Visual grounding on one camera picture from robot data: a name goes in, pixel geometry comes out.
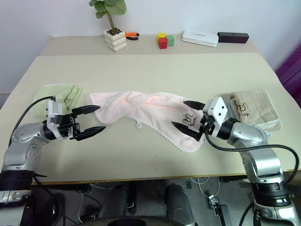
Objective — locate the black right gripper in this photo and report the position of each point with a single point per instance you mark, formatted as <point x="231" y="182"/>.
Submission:
<point x="210" y="127"/>

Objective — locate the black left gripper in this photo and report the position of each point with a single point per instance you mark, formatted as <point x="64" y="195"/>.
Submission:
<point x="70" y="131"/>

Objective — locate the pink towel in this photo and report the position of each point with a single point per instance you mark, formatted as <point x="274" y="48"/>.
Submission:
<point x="117" y="106"/>

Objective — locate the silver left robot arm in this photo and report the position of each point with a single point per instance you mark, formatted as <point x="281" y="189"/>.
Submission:
<point x="26" y="133"/>

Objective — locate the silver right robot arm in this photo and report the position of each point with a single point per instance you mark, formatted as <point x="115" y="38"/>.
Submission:
<point x="247" y="134"/>

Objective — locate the green folded towel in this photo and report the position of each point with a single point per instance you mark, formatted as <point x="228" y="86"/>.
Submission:
<point x="58" y="94"/>

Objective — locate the beige folded towel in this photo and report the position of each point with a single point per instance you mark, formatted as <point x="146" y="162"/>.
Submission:
<point x="256" y="106"/>

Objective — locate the red cube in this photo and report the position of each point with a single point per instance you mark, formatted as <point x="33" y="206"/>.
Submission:
<point x="163" y="43"/>

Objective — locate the green cube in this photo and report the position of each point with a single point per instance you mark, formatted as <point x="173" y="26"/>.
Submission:
<point x="170" y="40"/>

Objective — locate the white flat box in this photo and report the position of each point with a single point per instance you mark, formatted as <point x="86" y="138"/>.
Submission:
<point x="200" y="38"/>

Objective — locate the cream bubble plant pot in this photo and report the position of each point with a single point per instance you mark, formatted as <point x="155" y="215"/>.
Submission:
<point x="116" y="41"/>

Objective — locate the yellow cube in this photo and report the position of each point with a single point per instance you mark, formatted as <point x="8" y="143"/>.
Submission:
<point x="161" y="35"/>

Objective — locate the dark rounded shape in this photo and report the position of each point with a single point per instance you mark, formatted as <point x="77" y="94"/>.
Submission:
<point x="179" y="204"/>

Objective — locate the metal clamp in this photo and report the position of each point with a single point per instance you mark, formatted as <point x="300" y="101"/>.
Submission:
<point x="215" y="202"/>

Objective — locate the dark purple long box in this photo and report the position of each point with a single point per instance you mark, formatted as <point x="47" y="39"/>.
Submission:
<point x="232" y="37"/>

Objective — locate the purple ribbed object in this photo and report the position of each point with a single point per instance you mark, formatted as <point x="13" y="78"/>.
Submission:
<point x="290" y="73"/>

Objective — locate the green leafy plant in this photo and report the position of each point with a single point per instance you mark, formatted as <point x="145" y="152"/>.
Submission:
<point x="110" y="7"/>

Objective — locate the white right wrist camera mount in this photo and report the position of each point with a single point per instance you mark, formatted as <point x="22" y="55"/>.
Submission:
<point x="218" y="109"/>

